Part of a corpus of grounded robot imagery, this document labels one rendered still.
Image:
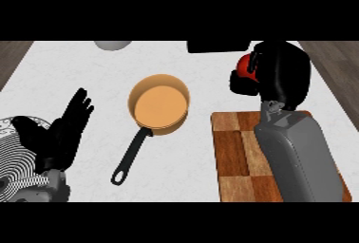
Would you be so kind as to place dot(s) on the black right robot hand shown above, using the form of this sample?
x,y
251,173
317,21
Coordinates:
x,y
285,72

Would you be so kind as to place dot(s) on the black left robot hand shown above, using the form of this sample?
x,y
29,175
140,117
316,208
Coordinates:
x,y
65,133

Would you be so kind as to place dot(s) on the red tomato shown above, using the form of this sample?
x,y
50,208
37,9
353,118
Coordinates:
x,y
245,68

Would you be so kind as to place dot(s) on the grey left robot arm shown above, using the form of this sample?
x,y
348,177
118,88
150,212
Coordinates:
x,y
48,188

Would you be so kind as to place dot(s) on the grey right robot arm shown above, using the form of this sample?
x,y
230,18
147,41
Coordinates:
x,y
298,155

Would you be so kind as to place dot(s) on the wooden cutting board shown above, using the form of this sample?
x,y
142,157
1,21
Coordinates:
x,y
238,155

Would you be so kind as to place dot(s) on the black and white striped plate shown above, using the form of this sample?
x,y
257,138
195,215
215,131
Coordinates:
x,y
16,158

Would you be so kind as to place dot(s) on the black appliance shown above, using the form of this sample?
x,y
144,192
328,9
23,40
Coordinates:
x,y
217,46

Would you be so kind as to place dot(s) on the grey round bowl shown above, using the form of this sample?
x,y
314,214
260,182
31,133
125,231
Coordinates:
x,y
112,45

